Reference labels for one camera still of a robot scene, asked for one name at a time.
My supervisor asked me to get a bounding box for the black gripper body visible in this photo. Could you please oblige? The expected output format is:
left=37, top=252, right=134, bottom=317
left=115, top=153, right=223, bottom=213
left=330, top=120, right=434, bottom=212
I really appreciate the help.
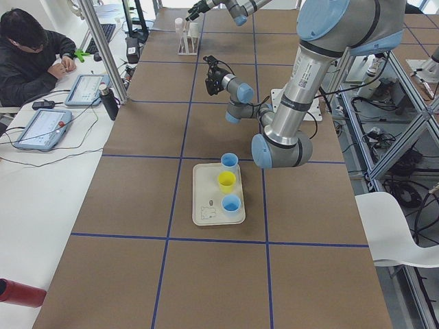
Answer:
left=205, top=66, right=227, bottom=96
left=191, top=0, right=220, bottom=14

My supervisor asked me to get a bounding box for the light blue cup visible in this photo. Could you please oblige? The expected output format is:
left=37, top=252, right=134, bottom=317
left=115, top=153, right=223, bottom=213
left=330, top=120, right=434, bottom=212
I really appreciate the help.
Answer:
left=222, top=194, right=241, bottom=217
left=221, top=152, right=239, bottom=173

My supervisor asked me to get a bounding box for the yellow cup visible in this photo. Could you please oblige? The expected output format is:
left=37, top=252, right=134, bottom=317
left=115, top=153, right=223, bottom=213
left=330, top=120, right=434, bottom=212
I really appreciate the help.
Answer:
left=217, top=171, right=236, bottom=194

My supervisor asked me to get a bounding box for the pink cup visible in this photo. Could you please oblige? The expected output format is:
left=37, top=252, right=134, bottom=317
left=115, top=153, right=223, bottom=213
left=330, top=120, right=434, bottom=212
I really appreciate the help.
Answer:
left=174, top=17, right=185, bottom=35

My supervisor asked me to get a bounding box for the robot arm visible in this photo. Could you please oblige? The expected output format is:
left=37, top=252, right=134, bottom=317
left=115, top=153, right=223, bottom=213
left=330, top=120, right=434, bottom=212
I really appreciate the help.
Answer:
left=204, top=0, right=406, bottom=169
left=185, top=0, right=270, bottom=26

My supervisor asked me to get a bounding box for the black monitor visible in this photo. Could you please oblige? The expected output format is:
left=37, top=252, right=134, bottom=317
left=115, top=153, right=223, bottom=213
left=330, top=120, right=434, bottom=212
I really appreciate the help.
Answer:
left=121, top=0, right=150, bottom=44

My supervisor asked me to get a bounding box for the black keyboard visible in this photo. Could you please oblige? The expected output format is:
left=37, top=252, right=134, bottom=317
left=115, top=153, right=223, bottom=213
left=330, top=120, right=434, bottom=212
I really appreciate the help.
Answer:
left=84, top=23, right=117, bottom=55

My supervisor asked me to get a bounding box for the black thermos bottle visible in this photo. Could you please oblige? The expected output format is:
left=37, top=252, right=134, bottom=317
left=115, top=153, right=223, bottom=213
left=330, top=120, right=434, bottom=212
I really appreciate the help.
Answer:
left=99, top=83, right=119, bottom=121

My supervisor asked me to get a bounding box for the black computer mouse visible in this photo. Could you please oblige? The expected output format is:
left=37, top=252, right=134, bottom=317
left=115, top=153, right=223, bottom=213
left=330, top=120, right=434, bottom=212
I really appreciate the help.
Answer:
left=93, top=52, right=102, bottom=62

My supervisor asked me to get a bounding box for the cream plastic tray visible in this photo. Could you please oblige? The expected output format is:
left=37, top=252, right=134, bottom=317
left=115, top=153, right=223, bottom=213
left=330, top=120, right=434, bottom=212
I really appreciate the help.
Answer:
left=192, top=163, right=246, bottom=226

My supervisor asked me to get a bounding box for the green plastic clamp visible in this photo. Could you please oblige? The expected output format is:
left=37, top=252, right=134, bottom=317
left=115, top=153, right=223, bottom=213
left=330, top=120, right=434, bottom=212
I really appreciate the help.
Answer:
left=74, top=49, right=89, bottom=63

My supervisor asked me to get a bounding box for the blue teach pendant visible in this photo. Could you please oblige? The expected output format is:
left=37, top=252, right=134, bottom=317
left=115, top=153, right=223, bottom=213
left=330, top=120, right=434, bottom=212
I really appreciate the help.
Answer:
left=13, top=109, right=73, bottom=151
left=64, top=74, right=110, bottom=106

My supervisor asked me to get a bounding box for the person in dark jacket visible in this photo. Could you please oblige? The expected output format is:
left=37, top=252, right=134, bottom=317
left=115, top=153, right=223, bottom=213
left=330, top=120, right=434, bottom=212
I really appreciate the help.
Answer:
left=1, top=8, right=76, bottom=107

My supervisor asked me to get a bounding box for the black power adapter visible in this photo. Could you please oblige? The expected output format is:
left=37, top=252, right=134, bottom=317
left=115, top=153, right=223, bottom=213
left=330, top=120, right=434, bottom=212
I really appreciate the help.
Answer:
left=32, top=100, right=56, bottom=110

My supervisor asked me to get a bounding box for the white plastic chair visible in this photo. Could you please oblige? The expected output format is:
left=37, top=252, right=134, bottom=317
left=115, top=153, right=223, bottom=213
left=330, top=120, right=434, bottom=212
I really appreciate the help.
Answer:
left=355, top=192, right=438, bottom=268

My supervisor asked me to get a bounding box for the red bottle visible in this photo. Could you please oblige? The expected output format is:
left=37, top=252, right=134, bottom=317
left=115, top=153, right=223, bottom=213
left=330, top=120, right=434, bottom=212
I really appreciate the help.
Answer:
left=1, top=278, right=47, bottom=308

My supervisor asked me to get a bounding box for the white wire cup rack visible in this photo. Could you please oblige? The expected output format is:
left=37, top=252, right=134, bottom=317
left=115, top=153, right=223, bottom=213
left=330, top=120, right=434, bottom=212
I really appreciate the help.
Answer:
left=177, top=30, right=200, bottom=56

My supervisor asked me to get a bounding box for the aluminium frame post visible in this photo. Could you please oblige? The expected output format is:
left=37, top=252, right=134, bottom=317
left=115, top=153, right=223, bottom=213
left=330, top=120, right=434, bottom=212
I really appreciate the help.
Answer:
left=78, top=0, right=128, bottom=105

